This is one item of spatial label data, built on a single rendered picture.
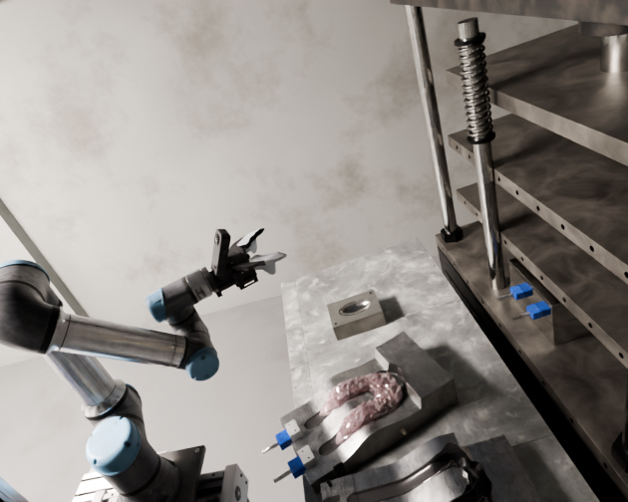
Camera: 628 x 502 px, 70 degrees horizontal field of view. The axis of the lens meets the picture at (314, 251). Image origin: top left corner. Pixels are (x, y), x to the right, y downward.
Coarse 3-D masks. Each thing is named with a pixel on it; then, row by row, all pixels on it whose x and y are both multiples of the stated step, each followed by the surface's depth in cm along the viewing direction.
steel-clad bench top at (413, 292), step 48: (288, 288) 214; (336, 288) 203; (384, 288) 193; (432, 288) 184; (288, 336) 186; (384, 336) 169; (432, 336) 162; (480, 336) 155; (480, 384) 140; (432, 432) 131; (480, 432) 127; (528, 432) 123; (576, 480) 110
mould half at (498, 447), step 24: (408, 456) 117; (432, 456) 112; (480, 456) 115; (504, 456) 114; (336, 480) 119; (360, 480) 117; (384, 480) 115; (432, 480) 108; (456, 480) 105; (504, 480) 109; (528, 480) 107
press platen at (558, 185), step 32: (512, 128) 168; (544, 128) 160; (512, 160) 148; (544, 160) 142; (576, 160) 136; (608, 160) 131; (512, 192) 139; (544, 192) 127; (576, 192) 123; (608, 192) 119; (576, 224) 112; (608, 224) 108; (608, 256) 101
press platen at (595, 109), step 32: (576, 32) 158; (512, 64) 151; (544, 64) 141; (576, 64) 132; (512, 96) 127; (544, 96) 120; (576, 96) 114; (608, 96) 108; (576, 128) 102; (608, 128) 95
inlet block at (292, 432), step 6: (294, 420) 140; (288, 426) 138; (294, 426) 138; (282, 432) 139; (288, 432) 137; (294, 432) 136; (300, 432) 136; (276, 438) 138; (282, 438) 137; (288, 438) 136; (294, 438) 136; (276, 444) 137; (282, 444) 136; (288, 444) 137; (264, 450) 137
